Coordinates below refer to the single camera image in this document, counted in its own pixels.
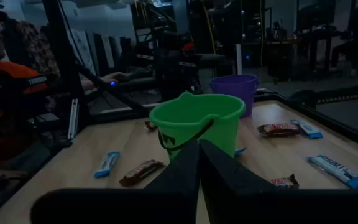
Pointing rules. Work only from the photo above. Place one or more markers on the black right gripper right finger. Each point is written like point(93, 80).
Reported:
point(222, 174)

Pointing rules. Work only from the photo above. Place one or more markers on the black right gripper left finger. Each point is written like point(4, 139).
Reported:
point(185, 174)

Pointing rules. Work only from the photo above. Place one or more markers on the white blue Hershey's bar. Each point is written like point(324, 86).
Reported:
point(107, 164)
point(334, 169)
point(239, 151)
point(306, 128)

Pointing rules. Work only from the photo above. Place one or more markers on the brown Snickers bar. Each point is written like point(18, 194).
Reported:
point(140, 172)
point(278, 129)
point(150, 125)
point(286, 182)

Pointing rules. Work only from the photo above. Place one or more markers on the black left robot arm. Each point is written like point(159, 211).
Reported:
point(172, 71)

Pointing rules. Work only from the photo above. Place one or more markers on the green monster face bucket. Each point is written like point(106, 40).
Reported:
point(197, 112)

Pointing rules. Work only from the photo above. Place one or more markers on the purple plastic bucket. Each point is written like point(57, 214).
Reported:
point(238, 90)

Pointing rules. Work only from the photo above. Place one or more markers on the white upright post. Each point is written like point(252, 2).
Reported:
point(238, 59)

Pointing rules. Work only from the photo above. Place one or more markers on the white post bracket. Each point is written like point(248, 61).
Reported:
point(73, 118)

